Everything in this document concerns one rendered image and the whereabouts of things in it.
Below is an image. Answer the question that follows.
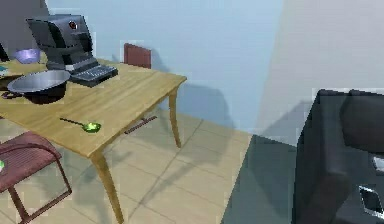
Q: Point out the light wooden dining table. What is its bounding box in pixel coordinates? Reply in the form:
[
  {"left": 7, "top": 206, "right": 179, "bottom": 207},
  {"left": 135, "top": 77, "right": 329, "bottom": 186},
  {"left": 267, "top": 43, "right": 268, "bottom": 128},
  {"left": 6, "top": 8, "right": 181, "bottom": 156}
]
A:
[{"left": 0, "top": 58, "right": 188, "bottom": 224}]

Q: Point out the black coffee machine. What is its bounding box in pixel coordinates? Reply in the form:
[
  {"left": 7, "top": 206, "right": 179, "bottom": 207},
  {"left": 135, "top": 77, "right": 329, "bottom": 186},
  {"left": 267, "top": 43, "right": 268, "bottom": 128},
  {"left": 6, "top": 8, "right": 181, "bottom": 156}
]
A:
[{"left": 25, "top": 13, "right": 119, "bottom": 88}]

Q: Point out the green spoon with dark handle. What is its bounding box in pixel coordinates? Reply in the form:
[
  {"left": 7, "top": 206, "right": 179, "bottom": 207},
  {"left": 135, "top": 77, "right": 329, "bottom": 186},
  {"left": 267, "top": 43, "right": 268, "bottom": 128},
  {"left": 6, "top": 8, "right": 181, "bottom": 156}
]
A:
[{"left": 59, "top": 117, "right": 102, "bottom": 134}]

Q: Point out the dark red chair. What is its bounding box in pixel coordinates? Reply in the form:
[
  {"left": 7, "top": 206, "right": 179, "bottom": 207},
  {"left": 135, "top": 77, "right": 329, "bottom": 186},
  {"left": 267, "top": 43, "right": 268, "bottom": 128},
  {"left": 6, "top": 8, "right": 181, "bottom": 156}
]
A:
[
  {"left": 0, "top": 130, "right": 73, "bottom": 224},
  {"left": 123, "top": 42, "right": 158, "bottom": 135}
]

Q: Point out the black pan with grey inside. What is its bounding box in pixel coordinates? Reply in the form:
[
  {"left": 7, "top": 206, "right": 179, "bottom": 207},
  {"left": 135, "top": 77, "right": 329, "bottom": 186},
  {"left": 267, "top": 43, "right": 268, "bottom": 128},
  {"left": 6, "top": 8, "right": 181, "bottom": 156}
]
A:
[{"left": 1, "top": 69, "right": 72, "bottom": 105}]

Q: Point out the black slanted object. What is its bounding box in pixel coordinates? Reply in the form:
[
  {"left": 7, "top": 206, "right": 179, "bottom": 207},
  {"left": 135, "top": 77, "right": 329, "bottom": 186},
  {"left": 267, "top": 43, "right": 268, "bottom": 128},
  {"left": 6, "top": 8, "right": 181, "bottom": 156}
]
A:
[{"left": 0, "top": 43, "right": 10, "bottom": 63}]

